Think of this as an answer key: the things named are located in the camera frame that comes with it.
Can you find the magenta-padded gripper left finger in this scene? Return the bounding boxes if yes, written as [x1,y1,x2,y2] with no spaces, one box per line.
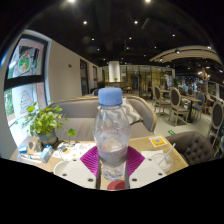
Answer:
[61,145,101,190]

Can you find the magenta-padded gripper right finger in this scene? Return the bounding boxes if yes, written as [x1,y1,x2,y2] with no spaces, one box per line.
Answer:
[124,145,168,190]

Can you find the clear blue-capped water bottle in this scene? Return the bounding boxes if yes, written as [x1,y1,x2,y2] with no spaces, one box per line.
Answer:
[92,87,132,182]

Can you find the white paper napkin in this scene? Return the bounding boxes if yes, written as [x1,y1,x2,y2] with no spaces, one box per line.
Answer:
[140,149,164,159]

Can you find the printed paper menu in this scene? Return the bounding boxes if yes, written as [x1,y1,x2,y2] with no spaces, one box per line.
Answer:
[53,141,98,161]

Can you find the yellow square table card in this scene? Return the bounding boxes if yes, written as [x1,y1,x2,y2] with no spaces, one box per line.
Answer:
[148,134,168,148]

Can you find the flat round red coaster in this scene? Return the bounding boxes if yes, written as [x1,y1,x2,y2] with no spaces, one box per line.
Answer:
[106,179,127,191]

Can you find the small blue white carton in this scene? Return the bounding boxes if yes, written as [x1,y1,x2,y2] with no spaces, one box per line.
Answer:
[39,144,54,164]

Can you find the grey tufted armchair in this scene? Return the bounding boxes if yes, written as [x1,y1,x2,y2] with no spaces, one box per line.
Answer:
[165,130,217,167]

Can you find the grey upholstered sofa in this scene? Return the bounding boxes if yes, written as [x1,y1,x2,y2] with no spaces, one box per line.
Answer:
[48,94,158,143]

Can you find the potted green plant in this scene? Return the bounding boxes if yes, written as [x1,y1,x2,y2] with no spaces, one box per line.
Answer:
[23,101,77,149]

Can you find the group of dining chairs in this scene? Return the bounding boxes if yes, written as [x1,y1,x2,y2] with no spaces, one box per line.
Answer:
[151,84,224,148]

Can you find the white round pillar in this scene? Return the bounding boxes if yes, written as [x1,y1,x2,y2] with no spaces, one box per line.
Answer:
[108,60,121,83]

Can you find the framed window poster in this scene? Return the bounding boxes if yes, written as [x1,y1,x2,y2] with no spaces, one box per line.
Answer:
[14,36,49,79]

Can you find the group of ceiling lights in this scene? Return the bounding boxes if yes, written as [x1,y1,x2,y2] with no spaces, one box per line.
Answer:
[64,0,214,54]

